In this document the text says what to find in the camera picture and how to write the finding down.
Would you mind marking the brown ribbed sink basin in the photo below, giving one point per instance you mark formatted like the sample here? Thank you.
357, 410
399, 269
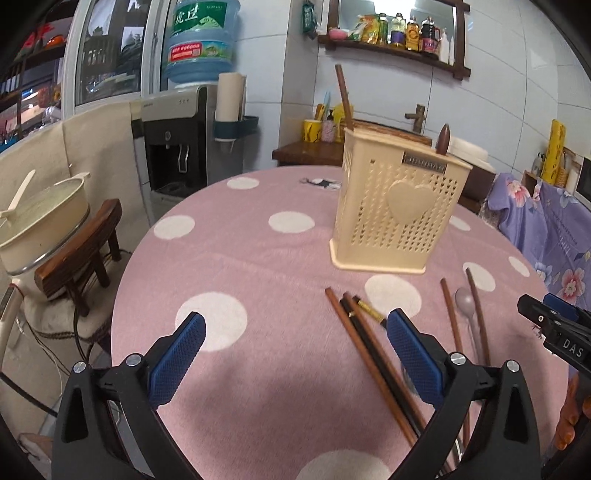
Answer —
392, 129

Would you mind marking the dark wooden spoon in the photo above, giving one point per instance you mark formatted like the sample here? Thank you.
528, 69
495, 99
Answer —
443, 138

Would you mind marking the bronze faucet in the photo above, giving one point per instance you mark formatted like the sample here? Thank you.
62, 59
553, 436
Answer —
418, 117

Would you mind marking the grey water dispenser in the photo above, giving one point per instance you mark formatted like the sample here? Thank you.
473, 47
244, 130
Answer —
175, 138

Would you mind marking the purple floral cloth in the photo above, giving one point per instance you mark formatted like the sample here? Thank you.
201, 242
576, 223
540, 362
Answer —
554, 230

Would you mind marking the beige draped cloth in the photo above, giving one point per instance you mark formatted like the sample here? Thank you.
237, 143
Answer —
106, 152

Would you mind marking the pink dotted pump bottle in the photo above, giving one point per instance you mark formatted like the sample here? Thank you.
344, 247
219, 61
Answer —
328, 129

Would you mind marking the white rice cooker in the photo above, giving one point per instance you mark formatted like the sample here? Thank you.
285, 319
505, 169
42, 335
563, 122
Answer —
468, 150

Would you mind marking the dark wooden stool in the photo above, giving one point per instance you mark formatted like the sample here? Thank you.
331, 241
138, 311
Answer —
78, 249

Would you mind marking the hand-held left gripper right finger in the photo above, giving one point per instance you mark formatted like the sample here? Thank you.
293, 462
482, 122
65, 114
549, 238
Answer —
415, 360

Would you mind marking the wooden framed mirror shelf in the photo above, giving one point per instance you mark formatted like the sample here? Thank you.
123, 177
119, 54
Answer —
392, 50

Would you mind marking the pink polka dot tablecloth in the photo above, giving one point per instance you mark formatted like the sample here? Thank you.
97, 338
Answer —
277, 346

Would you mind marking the green hanging packet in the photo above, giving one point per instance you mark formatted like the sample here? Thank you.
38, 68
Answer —
308, 17

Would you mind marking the cream cooking pot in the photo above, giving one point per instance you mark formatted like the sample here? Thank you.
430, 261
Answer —
51, 221

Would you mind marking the yellow wrap roll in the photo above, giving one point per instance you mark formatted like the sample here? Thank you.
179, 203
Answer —
553, 147

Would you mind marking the blue water bottle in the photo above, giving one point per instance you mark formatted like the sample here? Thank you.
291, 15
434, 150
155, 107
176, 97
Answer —
201, 50

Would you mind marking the beige plastic utensil holder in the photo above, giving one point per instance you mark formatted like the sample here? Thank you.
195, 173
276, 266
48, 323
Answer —
392, 221

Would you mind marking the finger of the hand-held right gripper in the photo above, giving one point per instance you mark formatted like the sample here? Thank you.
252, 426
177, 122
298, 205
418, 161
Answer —
561, 304
531, 309

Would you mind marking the white microwave oven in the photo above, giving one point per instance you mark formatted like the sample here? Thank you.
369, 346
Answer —
586, 180

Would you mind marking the glass door cabinet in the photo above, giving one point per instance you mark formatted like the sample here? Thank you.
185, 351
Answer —
111, 46

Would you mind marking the person's right hand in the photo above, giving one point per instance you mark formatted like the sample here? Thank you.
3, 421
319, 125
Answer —
570, 415

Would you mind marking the teal roll holder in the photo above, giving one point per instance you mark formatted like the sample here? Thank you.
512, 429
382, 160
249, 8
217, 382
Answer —
240, 127

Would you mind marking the cream ladle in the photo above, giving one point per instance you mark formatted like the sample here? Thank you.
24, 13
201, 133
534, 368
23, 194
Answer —
21, 194

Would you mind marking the yellow cup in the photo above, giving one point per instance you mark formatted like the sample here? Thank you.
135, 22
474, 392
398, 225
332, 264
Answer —
311, 131

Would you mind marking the dark display shelf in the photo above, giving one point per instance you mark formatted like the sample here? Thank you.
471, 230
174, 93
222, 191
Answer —
27, 83

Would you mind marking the row of condiment bottles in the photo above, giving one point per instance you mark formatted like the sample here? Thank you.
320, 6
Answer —
406, 34

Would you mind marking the yellow detergent bottle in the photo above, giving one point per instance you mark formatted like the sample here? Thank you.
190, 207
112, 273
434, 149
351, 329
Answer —
340, 117

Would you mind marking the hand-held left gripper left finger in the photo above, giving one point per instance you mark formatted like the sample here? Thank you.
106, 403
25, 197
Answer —
180, 355

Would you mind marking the wooden vanity counter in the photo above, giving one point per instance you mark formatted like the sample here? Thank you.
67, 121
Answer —
304, 154

